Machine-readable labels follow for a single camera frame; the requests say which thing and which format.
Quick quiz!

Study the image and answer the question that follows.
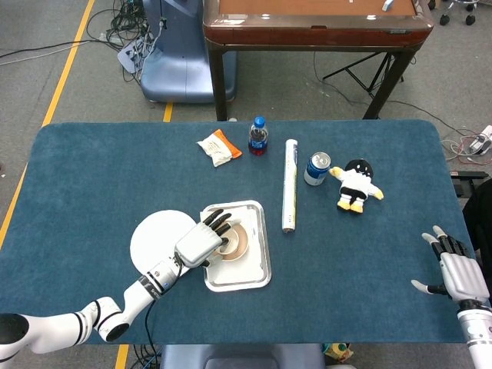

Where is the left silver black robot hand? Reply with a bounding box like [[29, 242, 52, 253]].
[[175, 208, 234, 269]]

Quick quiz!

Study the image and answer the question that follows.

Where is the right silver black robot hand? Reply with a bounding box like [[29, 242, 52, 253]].
[[410, 225, 491, 304]]

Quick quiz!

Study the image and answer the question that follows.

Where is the white round plate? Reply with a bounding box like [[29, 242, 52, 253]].
[[129, 209, 203, 276]]

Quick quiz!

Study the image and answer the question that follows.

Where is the beige bowl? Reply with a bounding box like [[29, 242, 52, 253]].
[[210, 221, 251, 263]]

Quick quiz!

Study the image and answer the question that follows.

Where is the white paper tray liner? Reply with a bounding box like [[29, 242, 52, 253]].
[[199, 205, 263, 288]]

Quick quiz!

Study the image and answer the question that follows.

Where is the black chair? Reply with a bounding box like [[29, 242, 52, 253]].
[[449, 171, 492, 270]]

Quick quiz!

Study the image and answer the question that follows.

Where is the shiny metal tray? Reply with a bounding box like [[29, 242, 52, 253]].
[[200, 199, 273, 293]]

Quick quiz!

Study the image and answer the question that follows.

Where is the white orange snack packet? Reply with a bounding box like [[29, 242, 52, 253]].
[[196, 128, 243, 168]]

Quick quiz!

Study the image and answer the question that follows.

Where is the plastic wrap roll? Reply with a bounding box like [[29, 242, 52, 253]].
[[281, 138, 299, 234]]

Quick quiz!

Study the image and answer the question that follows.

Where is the blue table cloth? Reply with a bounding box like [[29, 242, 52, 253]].
[[0, 119, 477, 345]]

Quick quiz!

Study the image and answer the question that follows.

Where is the cola bottle blue cap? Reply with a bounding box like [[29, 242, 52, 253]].
[[248, 116, 269, 156]]

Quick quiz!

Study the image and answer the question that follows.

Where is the blue grey robot torso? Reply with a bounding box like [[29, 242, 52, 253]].
[[159, 343, 326, 369]]

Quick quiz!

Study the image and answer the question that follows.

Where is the black white penguin plush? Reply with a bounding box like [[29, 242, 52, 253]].
[[328, 158, 385, 214]]

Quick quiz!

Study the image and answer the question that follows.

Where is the blue white soda can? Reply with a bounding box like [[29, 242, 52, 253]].
[[303, 151, 331, 187]]

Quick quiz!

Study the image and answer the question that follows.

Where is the blue grey machine base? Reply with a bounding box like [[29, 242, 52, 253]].
[[140, 0, 238, 104]]

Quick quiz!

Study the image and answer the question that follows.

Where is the white floor power strip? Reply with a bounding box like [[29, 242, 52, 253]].
[[117, 37, 153, 75]]

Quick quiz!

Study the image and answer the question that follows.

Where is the brown mahjong table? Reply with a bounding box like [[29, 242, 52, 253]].
[[202, 0, 435, 122]]

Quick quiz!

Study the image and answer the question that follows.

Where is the black swivel stool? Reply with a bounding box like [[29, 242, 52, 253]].
[[428, 0, 480, 27]]

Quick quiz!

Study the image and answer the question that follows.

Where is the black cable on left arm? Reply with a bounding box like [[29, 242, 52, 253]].
[[142, 249, 184, 369]]

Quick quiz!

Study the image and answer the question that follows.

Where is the white power adapter with wires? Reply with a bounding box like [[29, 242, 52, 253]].
[[440, 125, 492, 166]]

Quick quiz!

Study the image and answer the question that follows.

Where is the floor cable bundle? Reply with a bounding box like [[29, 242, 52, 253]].
[[86, 0, 155, 84]]

